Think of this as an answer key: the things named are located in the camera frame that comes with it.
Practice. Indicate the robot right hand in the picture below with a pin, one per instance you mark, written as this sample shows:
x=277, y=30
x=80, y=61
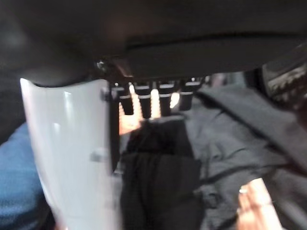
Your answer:
x=144, y=31

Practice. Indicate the black cloth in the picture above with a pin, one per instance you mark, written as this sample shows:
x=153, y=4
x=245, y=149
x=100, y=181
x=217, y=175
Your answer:
x=158, y=182

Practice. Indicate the dark front-load washing machine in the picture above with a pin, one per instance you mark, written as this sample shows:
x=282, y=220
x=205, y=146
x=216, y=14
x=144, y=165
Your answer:
x=285, y=81

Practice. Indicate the grey cloth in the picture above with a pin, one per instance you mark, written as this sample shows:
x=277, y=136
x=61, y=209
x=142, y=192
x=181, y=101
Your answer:
x=235, y=139

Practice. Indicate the blue cloth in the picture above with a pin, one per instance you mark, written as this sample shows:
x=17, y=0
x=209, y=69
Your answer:
x=16, y=179

